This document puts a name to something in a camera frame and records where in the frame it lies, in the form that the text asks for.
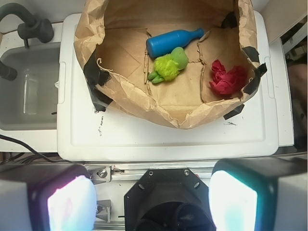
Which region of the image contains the green plush toy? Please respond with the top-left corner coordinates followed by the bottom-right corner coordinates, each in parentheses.
top-left (147, 47), bottom-right (189, 84)

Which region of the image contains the metal corner bracket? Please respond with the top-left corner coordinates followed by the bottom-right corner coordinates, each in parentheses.
top-left (96, 199), bottom-right (112, 223)

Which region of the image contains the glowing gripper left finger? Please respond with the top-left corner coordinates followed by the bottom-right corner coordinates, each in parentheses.
top-left (0, 163), bottom-right (97, 231)

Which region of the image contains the black cable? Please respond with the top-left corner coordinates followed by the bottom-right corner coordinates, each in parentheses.
top-left (0, 134), bottom-right (65, 165)

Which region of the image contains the crumpled red paper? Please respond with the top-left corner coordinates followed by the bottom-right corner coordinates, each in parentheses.
top-left (209, 60), bottom-right (247, 95)

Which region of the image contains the blue plastic bottle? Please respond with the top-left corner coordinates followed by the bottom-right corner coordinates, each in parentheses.
top-left (146, 28), bottom-right (205, 58)

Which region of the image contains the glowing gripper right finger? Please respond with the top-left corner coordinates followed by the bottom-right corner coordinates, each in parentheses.
top-left (209, 157), bottom-right (308, 231)

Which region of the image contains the black faucet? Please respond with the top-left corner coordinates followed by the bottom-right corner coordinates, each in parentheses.
top-left (0, 3), bottom-right (54, 49)

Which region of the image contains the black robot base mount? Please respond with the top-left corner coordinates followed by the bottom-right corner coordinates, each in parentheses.
top-left (124, 168), bottom-right (217, 231)

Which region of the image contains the white plastic tray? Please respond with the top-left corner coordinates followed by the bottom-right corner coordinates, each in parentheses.
top-left (57, 13), bottom-right (279, 162)

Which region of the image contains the grey sink basin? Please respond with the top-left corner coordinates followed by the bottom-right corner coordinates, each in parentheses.
top-left (0, 42), bottom-right (60, 131)

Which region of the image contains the aluminium rail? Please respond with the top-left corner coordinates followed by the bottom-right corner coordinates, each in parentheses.
top-left (83, 160), bottom-right (217, 184)

